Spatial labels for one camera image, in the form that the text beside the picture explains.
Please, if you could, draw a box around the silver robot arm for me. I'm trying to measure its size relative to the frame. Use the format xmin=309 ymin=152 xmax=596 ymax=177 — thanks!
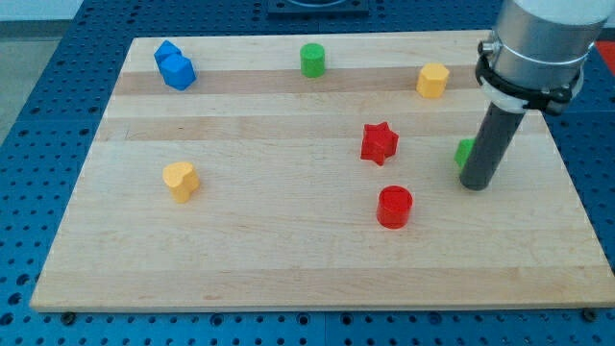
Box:
xmin=476 ymin=0 xmax=614 ymax=109

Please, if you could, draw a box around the red star block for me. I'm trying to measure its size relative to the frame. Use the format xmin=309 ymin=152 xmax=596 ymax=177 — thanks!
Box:
xmin=360 ymin=121 xmax=399 ymax=166

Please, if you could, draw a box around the wooden board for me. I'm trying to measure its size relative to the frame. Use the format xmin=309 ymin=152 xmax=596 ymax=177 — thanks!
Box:
xmin=31 ymin=31 xmax=614 ymax=312

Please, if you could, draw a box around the red cylinder block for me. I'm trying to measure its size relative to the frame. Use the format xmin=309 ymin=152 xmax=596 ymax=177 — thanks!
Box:
xmin=376 ymin=185 xmax=413 ymax=229

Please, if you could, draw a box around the green cylinder block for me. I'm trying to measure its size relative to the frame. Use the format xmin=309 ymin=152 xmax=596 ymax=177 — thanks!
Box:
xmin=300 ymin=43 xmax=326 ymax=78

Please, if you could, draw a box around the yellow heart block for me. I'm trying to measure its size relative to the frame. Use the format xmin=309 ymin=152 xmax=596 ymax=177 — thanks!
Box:
xmin=162 ymin=161 xmax=200 ymax=204

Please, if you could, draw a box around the yellow hexagon block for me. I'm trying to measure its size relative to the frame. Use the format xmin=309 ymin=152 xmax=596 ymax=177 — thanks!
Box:
xmin=416 ymin=62 xmax=450 ymax=98

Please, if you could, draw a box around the green block behind rod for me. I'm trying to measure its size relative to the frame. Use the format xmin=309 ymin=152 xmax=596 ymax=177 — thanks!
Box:
xmin=454 ymin=138 xmax=475 ymax=169

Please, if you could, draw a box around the blue hexagon block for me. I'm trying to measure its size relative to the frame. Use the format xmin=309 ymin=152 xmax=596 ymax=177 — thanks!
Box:
xmin=160 ymin=54 xmax=196 ymax=90

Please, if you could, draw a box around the blue cube block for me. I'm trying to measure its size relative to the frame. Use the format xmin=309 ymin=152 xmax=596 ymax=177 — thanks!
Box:
xmin=154 ymin=40 xmax=182 ymax=65

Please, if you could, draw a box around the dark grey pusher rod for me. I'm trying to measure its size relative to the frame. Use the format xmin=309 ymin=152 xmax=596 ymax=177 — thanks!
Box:
xmin=459 ymin=103 xmax=525 ymax=191

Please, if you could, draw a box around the black clamp ring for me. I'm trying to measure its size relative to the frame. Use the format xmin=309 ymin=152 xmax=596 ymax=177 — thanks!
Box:
xmin=475 ymin=40 xmax=583 ymax=116

